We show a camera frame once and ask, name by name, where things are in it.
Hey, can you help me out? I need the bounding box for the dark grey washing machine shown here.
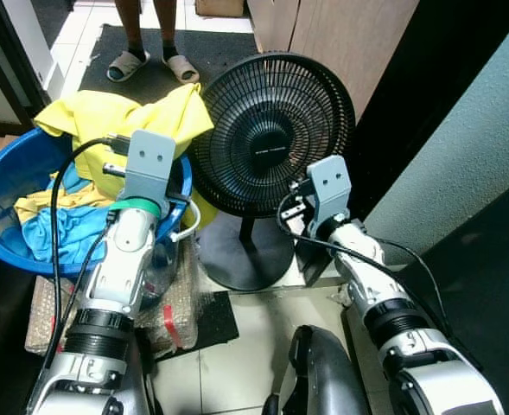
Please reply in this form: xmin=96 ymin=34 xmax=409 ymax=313
xmin=414 ymin=183 xmax=509 ymax=415

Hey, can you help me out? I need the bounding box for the yellow garment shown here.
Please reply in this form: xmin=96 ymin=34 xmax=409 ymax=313
xmin=14 ymin=83 xmax=215 ymax=219

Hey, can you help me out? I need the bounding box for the black standing fan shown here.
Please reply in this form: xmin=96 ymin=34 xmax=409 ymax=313
xmin=188 ymin=52 xmax=357 ymax=293

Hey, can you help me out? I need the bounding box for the blue garment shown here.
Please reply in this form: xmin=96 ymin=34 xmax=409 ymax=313
xmin=19 ymin=163 xmax=121 ymax=266

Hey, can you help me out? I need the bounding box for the blue plastic basin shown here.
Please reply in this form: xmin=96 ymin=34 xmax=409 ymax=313
xmin=0 ymin=127 xmax=195 ymax=278

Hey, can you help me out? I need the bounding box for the person in red shirt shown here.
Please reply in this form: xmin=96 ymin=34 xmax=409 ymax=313
xmin=106 ymin=0 xmax=201 ymax=86

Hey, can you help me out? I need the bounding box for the bubble wrapped package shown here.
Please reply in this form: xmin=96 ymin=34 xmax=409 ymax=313
xmin=24 ymin=249 xmax=205 ymax=357

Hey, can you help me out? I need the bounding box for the brown wooden counter cabinet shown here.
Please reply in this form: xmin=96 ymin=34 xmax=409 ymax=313
xmin=246 ymin=0 xmax=421 ymax=115

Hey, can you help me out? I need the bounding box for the black foam pad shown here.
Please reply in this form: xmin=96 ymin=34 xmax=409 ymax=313
xmin=162 ymin=290 xmax=241 ymax=353

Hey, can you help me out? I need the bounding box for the black floor mat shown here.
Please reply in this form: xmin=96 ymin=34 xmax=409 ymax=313
xmin=79 ymin=23 xmax=264 ymax=106

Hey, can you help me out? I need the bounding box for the black right robot leg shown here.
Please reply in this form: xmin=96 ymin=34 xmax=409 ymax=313
xmin=265 ymin=324 xmax=373 ymax=415

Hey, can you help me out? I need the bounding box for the black robot leg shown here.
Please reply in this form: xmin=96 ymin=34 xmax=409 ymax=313
xmin=105 ymin=340 xmax=157 ymax=415
xmin=265 ymin=324 xmax=373 ymax=415

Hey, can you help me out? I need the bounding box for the brown cardboard box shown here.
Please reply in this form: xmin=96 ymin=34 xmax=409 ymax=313
xmin=194 ymin=0 xmax=247 ymax=19

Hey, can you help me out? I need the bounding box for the black left robot leg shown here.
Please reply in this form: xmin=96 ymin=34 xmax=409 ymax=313
xmin=105 ymin=340 xmax=157 ymax=415

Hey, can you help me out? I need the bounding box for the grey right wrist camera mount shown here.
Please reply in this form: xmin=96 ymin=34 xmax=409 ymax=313
xmin=308 ymin=155 xmax=353 ymax=228

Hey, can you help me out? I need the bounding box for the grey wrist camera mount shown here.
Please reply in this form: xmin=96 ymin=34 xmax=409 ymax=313
xmin=308 ymin=155 xmax=353 ymax=228
xmin=119 ymin=130 xmax=178 ymax=219

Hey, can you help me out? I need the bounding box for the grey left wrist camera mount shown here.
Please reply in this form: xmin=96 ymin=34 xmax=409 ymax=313
xmin=119 ymin=130 xmax=178 ymax=219

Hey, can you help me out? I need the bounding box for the white door frame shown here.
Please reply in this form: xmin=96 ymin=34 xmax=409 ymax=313
xmin=0 ymin=0 xmax=66 ymax=132

